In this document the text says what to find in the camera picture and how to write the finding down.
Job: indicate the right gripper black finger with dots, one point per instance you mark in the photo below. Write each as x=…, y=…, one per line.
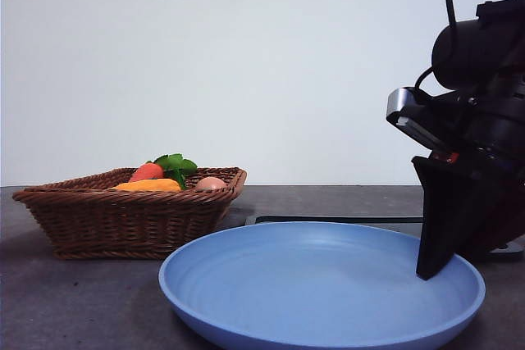
x=504, y=223
x=447, y=210

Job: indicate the blue round plate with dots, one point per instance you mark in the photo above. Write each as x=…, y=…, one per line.
x=307, y=284

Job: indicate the orange-yellow corn cob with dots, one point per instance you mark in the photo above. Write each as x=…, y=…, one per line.
x=152, y=185

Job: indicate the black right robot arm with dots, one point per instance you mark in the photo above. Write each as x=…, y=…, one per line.
x=471, y=51

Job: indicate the brown wicker basket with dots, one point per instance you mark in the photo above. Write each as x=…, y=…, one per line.
x=123, y=223

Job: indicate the black rectangular tray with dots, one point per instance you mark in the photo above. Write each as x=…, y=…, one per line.
x=348, y=219

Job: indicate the brown egg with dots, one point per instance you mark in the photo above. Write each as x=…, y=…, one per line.
x=210, y=184

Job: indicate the green chili pepper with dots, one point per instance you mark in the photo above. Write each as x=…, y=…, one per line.
x=181, y=181

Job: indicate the orange carrot with green leaves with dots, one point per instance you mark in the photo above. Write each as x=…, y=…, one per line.
x=145, y=171

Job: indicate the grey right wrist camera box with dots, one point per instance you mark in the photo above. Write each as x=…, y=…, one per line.
x=395, y=104

